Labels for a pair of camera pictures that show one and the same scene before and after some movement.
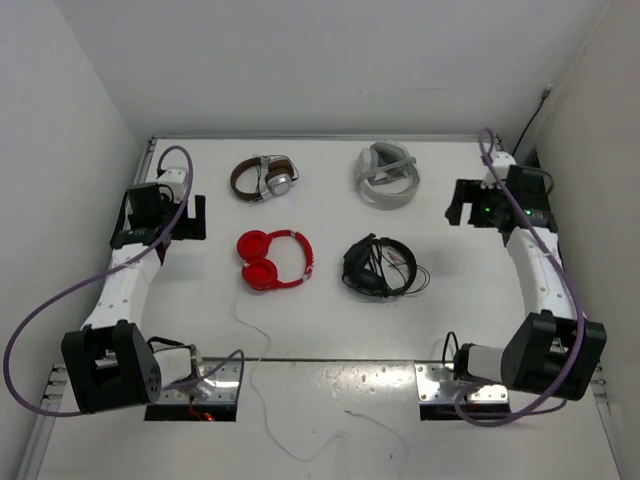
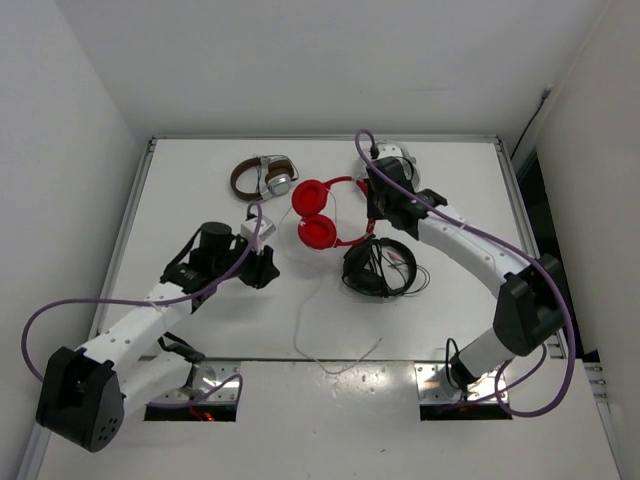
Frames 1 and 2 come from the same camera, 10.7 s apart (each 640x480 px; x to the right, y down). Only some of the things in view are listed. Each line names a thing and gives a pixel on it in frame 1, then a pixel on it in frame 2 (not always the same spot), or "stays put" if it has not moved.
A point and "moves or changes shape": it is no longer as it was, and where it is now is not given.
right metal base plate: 437,383 stays put
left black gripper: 190,228 → 262,269
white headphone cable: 258,400 → 297,328
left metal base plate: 220,387 stays put
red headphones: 258,272 moves or changes shape
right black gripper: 468,192 → 372,210
